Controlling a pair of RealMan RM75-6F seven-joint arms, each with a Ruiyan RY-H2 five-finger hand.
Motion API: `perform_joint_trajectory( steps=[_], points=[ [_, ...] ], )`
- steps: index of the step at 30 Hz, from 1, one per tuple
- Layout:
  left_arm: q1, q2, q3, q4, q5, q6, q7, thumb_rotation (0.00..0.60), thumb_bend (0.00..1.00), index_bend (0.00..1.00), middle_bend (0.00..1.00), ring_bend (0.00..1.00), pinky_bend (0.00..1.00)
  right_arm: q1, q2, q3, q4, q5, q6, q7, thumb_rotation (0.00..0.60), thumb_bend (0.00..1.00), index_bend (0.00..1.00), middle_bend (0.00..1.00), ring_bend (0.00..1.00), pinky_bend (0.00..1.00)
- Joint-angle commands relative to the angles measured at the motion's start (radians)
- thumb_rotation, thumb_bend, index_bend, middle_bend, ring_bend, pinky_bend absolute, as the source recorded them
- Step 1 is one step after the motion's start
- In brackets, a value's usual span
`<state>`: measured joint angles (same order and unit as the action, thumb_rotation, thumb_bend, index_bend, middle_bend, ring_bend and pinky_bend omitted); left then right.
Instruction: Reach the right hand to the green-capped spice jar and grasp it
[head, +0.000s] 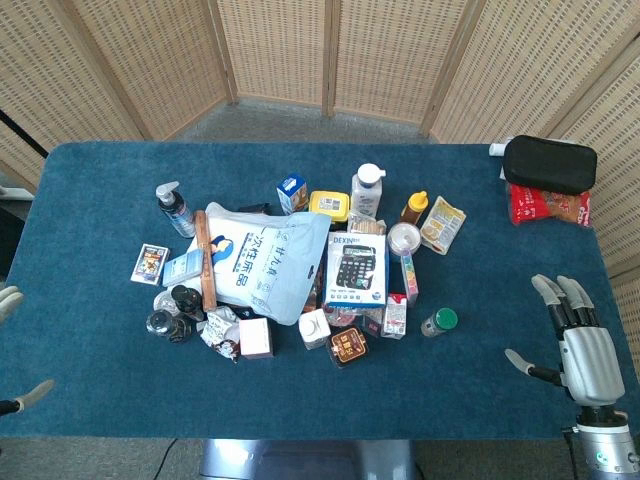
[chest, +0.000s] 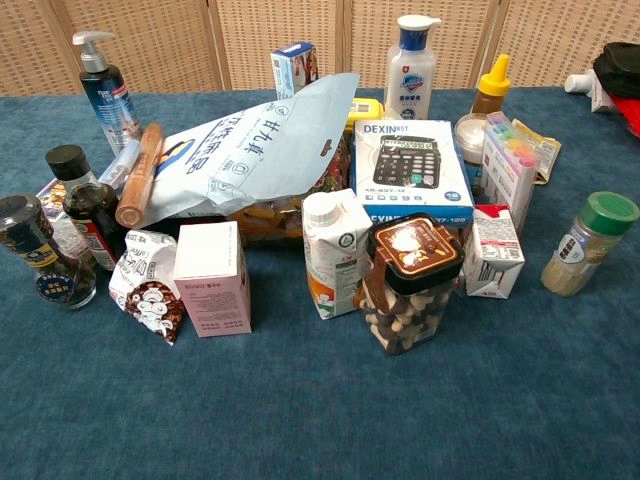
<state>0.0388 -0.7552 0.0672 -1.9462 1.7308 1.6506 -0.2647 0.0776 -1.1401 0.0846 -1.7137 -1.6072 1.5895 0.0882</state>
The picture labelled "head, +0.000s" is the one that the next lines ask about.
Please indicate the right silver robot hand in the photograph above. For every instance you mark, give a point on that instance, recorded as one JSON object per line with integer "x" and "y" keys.
{"x": 590, "y": 357}

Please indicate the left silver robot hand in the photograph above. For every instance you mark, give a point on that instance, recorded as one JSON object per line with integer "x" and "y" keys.
{"x": 17, "y": 345}

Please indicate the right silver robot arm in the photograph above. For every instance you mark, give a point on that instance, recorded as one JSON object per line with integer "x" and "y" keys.
{"x": 605, "y": 445}

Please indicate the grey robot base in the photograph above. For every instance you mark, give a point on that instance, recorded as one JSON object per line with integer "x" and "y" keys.
{"x": 307, "y": 459}

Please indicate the green cap jar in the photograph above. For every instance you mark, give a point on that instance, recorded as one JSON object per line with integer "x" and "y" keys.
{"x": 439, "y": 321}

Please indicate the grey pump spray bottle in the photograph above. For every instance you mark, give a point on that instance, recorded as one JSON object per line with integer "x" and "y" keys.
{"x": 174, "y": 207}

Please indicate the amber sauce bottle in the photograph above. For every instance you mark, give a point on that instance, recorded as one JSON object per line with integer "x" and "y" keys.
{"x": 415, "y": 206}

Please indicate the white pump sanitizer bottle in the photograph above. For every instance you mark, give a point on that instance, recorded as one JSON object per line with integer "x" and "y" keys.
{"x": 367, "y": 191}

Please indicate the black round jar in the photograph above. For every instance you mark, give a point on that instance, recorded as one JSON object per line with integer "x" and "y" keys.
{"x": 167, "y": 325}

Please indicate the clear plastic round container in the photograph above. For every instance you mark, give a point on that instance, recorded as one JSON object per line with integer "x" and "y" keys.
{"x": 164, "y": 301}

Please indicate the playing card box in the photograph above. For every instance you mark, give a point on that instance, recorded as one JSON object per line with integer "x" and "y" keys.
{"x": 149, "y": 264}

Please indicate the red snack bag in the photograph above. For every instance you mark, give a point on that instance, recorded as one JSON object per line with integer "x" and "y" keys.
{"x": 547, "y": 207}

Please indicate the light blue tissue pack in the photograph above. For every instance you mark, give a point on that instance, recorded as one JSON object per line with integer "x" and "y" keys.
{"x": 182, "y": 267}

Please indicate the colourful pastel strip box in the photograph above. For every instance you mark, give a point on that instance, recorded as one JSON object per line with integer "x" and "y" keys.
{"x": 411, "y": 277}

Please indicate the yellow white snack packet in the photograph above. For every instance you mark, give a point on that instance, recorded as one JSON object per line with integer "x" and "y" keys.
{"x": 442, "y": 225}

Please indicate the black zipper pouch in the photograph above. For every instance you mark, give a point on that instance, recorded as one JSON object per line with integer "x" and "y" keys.
{"x": 549, "y": 163}

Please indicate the red white drink carton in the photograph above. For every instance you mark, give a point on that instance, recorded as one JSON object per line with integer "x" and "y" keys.
{"x": 394, "y": 316}

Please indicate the crumpled white wrapper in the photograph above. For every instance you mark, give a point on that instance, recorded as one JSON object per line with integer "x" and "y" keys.
{"x": 220, "y": 332}

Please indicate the brown wooden stick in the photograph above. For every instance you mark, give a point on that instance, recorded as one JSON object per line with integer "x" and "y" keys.
{"x": 205, "y": 260}

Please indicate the white small tube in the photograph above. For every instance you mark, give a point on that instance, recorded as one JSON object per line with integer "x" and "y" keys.
{"x": 497, "y": 149}

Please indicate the pink white cube box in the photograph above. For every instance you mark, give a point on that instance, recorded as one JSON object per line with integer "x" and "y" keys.
{"x": 256, "y": 338}

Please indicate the dark brown snack box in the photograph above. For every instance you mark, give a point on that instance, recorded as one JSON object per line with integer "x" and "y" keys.
{"x": 347, "y": 346}

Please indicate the red transparent packet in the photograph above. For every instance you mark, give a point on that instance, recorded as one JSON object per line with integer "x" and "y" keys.
{"x": 345, "y": 315}

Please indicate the blue calculator box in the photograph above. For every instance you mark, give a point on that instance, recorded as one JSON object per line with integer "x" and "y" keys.
{"x": 355, "y": 269}

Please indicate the light blue plastic bag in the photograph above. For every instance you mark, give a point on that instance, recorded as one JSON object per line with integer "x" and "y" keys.
{"x": 265, "y": 265}

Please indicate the blue table cloth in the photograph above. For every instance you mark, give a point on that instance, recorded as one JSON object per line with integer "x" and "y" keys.
{"x": 320, "y": 380}

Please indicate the white square box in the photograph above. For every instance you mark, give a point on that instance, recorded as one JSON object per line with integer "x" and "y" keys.
{"x": 314, "y": 328}

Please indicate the yellow lidded container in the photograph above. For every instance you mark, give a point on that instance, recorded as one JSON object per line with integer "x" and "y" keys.
{"x": 328, "y": 204}

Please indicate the blue white small carton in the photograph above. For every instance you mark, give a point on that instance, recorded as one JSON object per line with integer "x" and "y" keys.
{"x": 292, "y": 193}

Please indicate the woven folding screen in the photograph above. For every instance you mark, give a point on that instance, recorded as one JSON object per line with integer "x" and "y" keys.
{"x": 320, "y": 60}

